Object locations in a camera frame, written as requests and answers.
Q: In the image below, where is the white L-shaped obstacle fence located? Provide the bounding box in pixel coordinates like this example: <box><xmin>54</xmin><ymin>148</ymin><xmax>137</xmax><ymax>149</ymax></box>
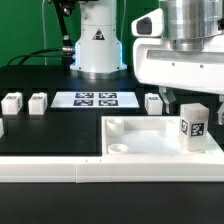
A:
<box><xmin>0</xmin><ymin>151</ymin><xmax>224</xmax><ymax>183</ymax></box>

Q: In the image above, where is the white block at left edge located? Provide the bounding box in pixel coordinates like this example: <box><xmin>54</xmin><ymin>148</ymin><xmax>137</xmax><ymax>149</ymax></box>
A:
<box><xmin>0</xmin><ymin>118</ymin><xmax>4</xmax><ymax>139</ymax></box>

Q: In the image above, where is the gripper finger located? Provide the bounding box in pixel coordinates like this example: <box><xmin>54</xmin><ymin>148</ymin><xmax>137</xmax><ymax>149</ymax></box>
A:
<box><xmin>217</xmin><ymin>95</ymin><xmax>224</xmax><ymax>125</ymax></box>

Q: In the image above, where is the white marker plate with tags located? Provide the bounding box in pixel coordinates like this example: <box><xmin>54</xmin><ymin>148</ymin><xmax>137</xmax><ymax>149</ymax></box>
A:
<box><xmin>51</xmin><ymin>92</ymin><xmax>139</xmax><ymax>108</ymax></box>

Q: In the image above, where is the white thin cable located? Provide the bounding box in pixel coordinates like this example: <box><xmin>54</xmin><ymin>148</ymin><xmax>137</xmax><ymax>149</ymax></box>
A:
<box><xmin>41</xmin><ymin>0</ymin><xmax>49</xmax><ymax>66</ymax></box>

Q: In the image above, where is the black cable bundle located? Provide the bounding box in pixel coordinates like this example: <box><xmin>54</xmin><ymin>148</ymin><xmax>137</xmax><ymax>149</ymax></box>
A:
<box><xmin>7</xmin><ymin>46</ymin><xmax>76</xmax><ymax>67</ymax></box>

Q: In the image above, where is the white square table top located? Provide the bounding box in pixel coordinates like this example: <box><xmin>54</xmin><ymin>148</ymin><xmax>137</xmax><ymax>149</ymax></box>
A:
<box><xmin>101</xmin><ymin>116</ymin><xmax>224</xmax><ymax>157</ymax></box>

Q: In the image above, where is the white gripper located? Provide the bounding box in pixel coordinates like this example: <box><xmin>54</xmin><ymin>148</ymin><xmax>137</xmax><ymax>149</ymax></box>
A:
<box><xmin>131</xmin><ymin>7</ymin><xmax>224</xmax><ymax>114</ymax></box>

